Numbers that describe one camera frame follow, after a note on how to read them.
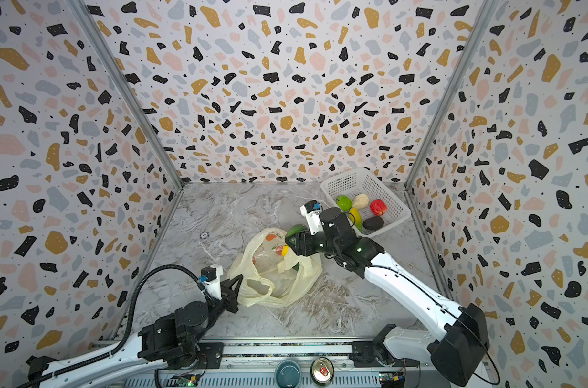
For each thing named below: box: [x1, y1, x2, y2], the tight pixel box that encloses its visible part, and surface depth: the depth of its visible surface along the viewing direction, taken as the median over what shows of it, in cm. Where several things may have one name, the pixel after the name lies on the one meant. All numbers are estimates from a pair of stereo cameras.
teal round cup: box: [275, 359, 302, 388], surface depth 72 cm
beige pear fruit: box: [352, 193, 370, 210], surface depth 112 cm
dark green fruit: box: [285, 223, 308, 238], surface depth 74 cm
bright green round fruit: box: [336, 194, 353, 212], surface depth 112 cm
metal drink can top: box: [310, 357, 336, 386], surface depth 64 cm
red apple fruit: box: [369, 198, 388, 217], surface depth 108 cm
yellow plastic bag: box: [226, 227, 323, 308], surface depth 78 cm
